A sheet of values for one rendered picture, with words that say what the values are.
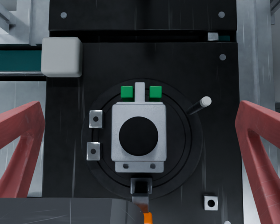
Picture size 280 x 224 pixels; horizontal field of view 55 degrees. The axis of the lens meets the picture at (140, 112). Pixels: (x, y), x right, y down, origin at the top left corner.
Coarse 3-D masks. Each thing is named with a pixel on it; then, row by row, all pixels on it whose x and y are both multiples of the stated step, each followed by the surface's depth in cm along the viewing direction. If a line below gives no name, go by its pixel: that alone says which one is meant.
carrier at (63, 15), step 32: (64, 0) 35; (96, 0) 34; (128, 0) 34; (160, 0) 34; (192, 0) 34; (224, 0) 34; (64, 32) 35; (96, 32) 35; (128, 32) 35; (160, 32) 35; (192, 32) 35; (224, 32) 35
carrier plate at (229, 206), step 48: (96, 48) 34; (144, 48) 34; (192, 48) 34; (48, 96) 33; (96, 96) 33; (192, 96) 33; (48, 144) 33; (48, 192) 32; (96, 192) 32; (192, 192) 32; (240, 192) 32
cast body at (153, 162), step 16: (144, 96) 26; (112, 112) 21; (128, 112) 21; (144, 112) 21; (160, 112) 21; (112, 128) 21; (128, 128) 20; (144, 128) 20; (160, 128) 21; (112, 144) 21; (128, 144) 20; (144, 144) 20; (160, 144) 21; (112, 160) 21; (128, 160) 21; (144, 160) 21; (160, 160) 21
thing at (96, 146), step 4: (88, 144) 29; (92, 144) 29; (96, 144) 29; (100, 144) 29; (88, 148) 29; (92, 148) 29; (96, 148) 29; (100, 148) 29; (88, 152) 29; (92, 152) 29; (96, 152) 29; (100, 152) 29; (88, 156) 29; (92, 156) 29; (96, 156) 29; (100, 156) 29; (96, 160) 29
